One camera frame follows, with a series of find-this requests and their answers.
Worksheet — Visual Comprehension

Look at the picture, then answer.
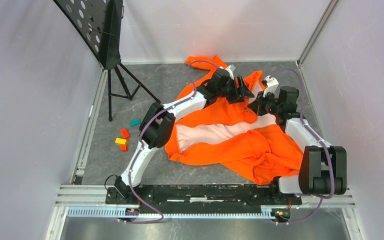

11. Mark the teal block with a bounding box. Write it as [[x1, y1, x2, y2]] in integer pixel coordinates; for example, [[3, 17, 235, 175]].
[[129, 119, 141, 127]]

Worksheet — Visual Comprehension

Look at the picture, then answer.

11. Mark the small orange block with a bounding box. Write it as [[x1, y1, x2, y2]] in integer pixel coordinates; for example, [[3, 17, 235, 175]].
[[120, 144, 129, 152]]

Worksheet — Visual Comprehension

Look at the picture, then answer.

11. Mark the aluminium frame rail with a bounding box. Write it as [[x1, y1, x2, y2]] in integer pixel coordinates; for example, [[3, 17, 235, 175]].
[[45, 185, 364, 240]]

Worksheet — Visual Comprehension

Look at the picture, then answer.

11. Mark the orange jacket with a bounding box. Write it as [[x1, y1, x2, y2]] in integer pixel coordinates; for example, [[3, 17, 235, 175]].
[[164, 55, 305, 186]]

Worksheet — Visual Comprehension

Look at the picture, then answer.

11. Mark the yellow block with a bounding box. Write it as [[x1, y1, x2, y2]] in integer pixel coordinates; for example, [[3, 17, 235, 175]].
[[114, 138, 128, 146]]

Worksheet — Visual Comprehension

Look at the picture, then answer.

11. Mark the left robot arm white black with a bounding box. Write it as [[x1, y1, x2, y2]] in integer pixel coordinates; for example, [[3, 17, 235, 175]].
[[114, 67, 255, 204]]

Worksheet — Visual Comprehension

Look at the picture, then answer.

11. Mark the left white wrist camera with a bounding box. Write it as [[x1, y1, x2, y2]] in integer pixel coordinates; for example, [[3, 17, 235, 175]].
[[219, 64, 236, 80]]

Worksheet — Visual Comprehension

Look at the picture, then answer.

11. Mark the black music stand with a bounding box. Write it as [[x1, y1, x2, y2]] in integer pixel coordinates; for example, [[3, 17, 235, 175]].
[[54, 0, 161, 122]]

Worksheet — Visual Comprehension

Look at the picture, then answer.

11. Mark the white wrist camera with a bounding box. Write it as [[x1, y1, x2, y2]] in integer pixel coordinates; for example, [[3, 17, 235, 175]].
[[263, 75, 279, 97], [219, 64, 236, 80]]

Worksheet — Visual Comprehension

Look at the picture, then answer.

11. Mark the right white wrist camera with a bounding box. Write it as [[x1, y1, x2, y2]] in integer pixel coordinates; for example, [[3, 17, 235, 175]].
[[263, 75, 279, 97]]

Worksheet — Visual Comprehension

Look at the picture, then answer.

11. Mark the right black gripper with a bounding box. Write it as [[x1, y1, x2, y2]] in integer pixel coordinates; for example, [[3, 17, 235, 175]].
[[247, 89, 282, 117]]

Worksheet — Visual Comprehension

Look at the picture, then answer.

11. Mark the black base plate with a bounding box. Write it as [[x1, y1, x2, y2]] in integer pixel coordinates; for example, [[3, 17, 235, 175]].
[[105, 184, 302, 215]]

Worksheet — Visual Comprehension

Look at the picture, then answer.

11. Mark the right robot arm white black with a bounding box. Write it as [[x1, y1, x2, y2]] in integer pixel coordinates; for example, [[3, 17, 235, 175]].
[[248, 86, 347, 204]]

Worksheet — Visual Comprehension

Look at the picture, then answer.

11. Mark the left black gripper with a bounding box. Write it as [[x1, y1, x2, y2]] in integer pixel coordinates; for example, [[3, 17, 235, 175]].
[[216, 75, 254, 105]]

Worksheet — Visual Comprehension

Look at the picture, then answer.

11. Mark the red block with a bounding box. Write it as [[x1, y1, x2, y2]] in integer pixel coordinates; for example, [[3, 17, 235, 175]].
[[120, 128, 131, 140]]

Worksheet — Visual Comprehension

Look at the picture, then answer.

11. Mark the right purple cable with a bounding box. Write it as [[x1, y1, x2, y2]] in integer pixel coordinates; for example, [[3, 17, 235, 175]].
[[271, 68, 337, 225]]

